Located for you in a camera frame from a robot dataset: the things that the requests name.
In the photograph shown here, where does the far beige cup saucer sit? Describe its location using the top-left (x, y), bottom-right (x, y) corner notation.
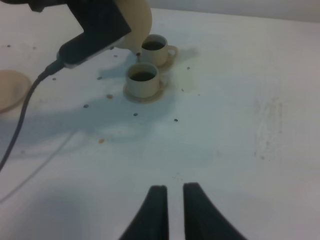
top-left (157, 45), bottom-right (179, 73)

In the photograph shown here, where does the beige teapot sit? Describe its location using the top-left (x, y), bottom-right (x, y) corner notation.
top-left (115, 0), bottom-right (152, 56)

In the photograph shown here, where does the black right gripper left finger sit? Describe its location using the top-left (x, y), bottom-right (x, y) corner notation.
top-left (120, 185), bottom-right (169, 240)

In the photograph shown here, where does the beige cup saucer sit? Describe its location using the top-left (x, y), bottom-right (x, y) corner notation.
top-left (123, 81), bottom-right (167, 104)
top-left (157, 45), bottom-right (179, 73)

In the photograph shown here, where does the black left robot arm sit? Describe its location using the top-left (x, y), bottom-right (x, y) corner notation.
top-left (0, 0), bottom-right (68, 13)

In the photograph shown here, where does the beige teapot saucer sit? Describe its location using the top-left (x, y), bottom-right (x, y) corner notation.
top-left (0, 70), bottom-right (31, 113)

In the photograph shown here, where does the near beige teacup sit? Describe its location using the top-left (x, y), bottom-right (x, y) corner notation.
top-left (125, 62), bottom-right (166, 99)

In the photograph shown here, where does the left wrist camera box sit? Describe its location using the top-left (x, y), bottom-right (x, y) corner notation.
top-left (57, 0), bottom-right (131, 68)

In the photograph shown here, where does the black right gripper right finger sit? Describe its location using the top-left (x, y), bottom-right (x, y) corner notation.
top-left (183, 182), bottom-right (245, 240)

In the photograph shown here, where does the far beige teacup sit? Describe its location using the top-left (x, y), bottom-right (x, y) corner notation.
top-left (140, 34), bottom-right (178, 67)

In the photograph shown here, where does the black camera cable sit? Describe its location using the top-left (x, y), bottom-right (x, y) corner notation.
top-left (0, 59), bottom-right (66, 172)

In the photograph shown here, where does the near beige cup saucer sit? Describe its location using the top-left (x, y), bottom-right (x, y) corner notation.
top-left (123, 81), bottom-right (167, 104)

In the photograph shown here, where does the beige teacup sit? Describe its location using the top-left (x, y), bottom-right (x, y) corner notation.
top-left (125, 62), bottom-right (166, 99)
top-left (140, 34), bottom-right (178, 67)

